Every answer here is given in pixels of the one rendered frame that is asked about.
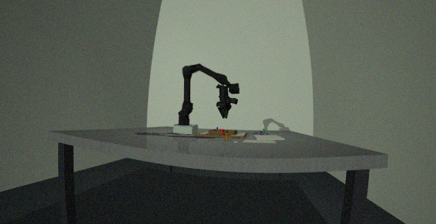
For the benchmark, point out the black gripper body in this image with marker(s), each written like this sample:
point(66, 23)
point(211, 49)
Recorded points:
point(223, 101)

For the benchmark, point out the cream rectangular card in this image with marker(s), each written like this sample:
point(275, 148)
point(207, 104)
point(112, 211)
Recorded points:
point(265, 137)

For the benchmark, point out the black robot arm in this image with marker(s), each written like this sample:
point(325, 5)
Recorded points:
point(221, 78)

